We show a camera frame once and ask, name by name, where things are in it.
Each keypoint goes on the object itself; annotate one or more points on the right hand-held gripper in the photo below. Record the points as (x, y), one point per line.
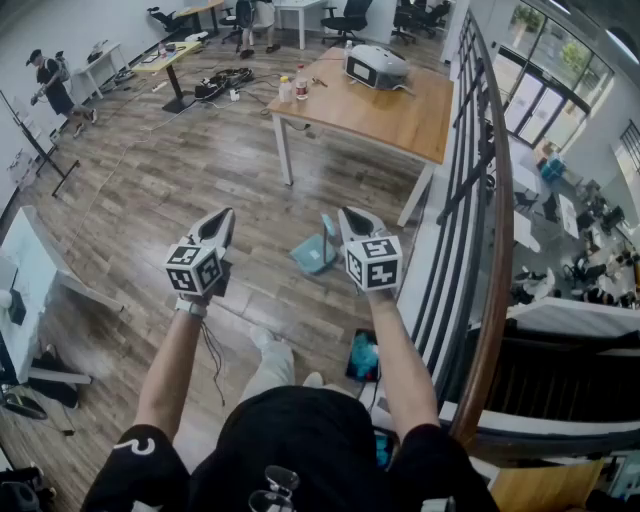
(375, 265)

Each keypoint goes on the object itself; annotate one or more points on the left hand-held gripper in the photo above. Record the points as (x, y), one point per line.
(192, 270)

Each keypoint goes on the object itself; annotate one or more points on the teal dustpan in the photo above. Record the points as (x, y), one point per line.
(310, 255)

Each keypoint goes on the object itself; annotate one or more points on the person's right forearm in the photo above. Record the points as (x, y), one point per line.
(400, 360)

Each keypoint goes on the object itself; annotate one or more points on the person's left forearm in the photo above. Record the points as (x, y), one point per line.
(172, 370)

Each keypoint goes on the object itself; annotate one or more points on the white wrist band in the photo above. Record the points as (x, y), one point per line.
(192, 306)

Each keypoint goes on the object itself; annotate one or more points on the wooden table white legs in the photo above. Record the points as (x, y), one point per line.
(375, 115)

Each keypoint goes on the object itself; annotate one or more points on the person's left white shoe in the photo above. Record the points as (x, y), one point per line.
(265, 337)

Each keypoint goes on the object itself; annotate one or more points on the black bin teal contents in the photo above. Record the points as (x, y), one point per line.
(362, 355)

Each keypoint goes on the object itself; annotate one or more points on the short white power strip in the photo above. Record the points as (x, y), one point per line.
(234, 95)

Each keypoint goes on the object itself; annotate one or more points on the person's light trousers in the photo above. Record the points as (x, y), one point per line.
(272, 365)

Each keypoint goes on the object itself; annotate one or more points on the small tool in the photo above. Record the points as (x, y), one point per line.
(319, 81)

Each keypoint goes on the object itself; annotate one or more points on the black railing wooden handrail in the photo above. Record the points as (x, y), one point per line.
(506, 240)

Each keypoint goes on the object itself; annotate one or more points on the red label bottle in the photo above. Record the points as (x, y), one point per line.
(301, 85)

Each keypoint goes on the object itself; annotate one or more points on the yellow cap bottle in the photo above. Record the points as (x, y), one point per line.
(285, 91)

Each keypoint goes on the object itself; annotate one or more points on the long white power strip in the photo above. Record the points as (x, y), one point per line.
(159, 86)

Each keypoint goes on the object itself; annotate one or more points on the white grey tabletop appliance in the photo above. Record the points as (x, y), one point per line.
(380, 65)

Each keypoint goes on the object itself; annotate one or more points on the clear water bottle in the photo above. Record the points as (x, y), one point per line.
(348, 49)

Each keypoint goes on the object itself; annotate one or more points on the large white table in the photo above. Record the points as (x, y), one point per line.
(30, 255)

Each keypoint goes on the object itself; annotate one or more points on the black rack stand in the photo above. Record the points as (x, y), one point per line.
(42, 155)

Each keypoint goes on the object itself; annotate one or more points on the black office chair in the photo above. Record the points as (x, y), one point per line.
(420, 17)
(167, 20)
(347, 20)
(232, 22)

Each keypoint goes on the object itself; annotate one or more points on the small white desk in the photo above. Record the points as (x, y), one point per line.
(102, 57)

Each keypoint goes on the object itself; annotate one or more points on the small black box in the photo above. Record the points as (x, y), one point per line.
(16, 307)

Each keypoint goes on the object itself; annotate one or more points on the wooden top desk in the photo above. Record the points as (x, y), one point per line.
(200, 9)

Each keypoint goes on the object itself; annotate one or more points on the person's black t-shirt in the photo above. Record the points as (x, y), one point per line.
(300, 440)

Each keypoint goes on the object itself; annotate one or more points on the black bag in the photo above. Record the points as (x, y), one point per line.
(55, 380)

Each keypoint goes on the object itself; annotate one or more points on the eyeglasses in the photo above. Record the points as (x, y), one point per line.
(282, 480)

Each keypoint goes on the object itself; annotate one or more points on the yellow top pedestal table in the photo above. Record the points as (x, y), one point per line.
(165, 57)

